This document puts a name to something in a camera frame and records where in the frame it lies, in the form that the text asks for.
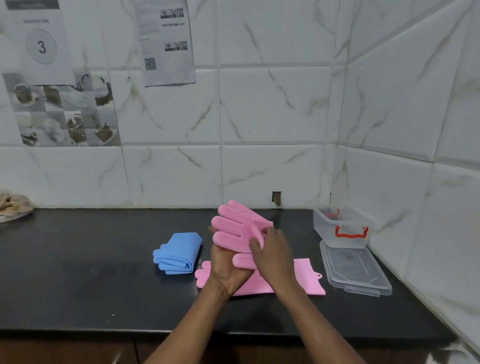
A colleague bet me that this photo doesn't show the blue silicone glove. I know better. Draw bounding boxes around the blue silicone glove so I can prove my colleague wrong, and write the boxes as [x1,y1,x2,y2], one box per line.
[152,232,203,276]
[152,243,192,276]

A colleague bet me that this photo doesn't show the person's right hand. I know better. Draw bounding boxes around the person's right hand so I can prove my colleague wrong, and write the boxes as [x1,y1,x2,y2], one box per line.
[248,226,301,297]

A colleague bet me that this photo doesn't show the person's left forearm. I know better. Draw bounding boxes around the person's left forearm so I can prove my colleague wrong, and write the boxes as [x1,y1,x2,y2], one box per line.
[144,283,230,364]

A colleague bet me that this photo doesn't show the pink silicone glove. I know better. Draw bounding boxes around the pink silicone glove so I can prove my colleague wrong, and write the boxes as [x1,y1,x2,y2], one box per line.
[210,199,275,271]
[194,257,326,298]

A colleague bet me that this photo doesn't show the person's right forearm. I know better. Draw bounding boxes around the person's right forearm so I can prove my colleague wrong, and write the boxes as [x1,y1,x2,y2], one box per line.
[277,281,367,364]

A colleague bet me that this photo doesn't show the paper sheet with square code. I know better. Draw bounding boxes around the paper sheet with square code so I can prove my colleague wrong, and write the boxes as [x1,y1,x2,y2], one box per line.
[134,0,197,88]

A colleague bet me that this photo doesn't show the plastic bag of snacks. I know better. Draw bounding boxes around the plastic bag of snacks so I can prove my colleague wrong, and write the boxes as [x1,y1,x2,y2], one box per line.
[0,191,35,224]

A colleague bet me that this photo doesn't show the clear plastic lid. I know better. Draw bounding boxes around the clear plastic lid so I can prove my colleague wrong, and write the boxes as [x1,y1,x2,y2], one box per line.
[319,239,393,298]

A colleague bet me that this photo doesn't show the paper sheet with circle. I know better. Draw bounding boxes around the paper sheet with circle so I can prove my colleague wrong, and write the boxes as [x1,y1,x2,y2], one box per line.
[2,0,76,86]

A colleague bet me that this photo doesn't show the person's left hand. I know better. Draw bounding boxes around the person's left hand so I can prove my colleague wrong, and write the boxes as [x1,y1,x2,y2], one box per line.
[204,224,260,299]

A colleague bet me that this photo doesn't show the clear plastic box red handles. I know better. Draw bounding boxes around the clear plastic box red handles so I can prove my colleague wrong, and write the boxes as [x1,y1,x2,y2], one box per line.
[313,205,375,250]

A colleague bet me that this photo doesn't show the coffee print wall tile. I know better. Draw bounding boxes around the coffee print wall tile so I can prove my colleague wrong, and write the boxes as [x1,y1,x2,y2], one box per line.
[1,69,122,148]

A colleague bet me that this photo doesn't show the brown wooden cabinet door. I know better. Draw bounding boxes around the brown wooden cabinet door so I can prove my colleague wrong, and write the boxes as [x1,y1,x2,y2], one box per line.
[0,339,137,364]
[135,339,451,364]

